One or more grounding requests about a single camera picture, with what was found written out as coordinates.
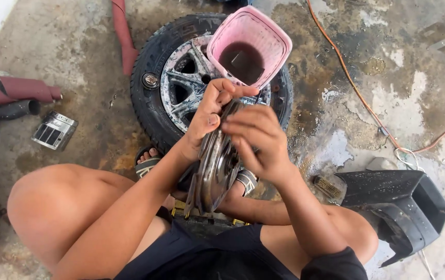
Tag person's right hand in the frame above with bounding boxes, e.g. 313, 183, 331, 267
221, 104, 297, 185

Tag person's left hand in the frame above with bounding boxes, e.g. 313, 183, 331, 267
180, 78, 260, 162

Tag dark metal hubcap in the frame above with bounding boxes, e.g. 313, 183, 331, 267
184, 100, 251, 218

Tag person's right sandal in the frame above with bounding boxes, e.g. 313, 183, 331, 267
236, 169, 259, 197

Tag person's sandal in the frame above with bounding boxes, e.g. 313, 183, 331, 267
135, 145, 164, 180
236, 169, 259, 197

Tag black tyre with painted rim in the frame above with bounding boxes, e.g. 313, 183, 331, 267
130, 12, 294, 155

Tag pink plastic basket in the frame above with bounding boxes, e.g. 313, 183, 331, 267
206, 5, 293, 91

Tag yellow and black low stool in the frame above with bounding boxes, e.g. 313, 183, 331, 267
170, 199, 251, 236

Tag person's left sandal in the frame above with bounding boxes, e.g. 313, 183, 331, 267
135, 145, 164, 180

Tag black round centre cap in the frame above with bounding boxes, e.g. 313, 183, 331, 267
142, 72, 161, 90

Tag person's black shorts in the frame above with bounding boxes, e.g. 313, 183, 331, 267
114, 206, 369, 280

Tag red sandpaper strip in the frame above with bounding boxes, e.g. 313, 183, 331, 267
111, 0, 139, 76

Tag black plastic bumper part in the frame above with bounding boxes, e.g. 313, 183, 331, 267
335, 170, 445, 268

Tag chrome grille trim piece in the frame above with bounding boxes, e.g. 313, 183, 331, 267
31, 110, 79, 151

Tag red sandpaper roll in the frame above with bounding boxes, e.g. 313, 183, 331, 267
0, 58, 63, 109

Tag black metal pipe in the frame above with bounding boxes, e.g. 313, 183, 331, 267
0, 100, 41, 121

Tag wire brush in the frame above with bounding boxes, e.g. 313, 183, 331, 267
313, 175, 343, 200

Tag orange cable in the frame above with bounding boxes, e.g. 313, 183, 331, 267
306, 0, 445, 153

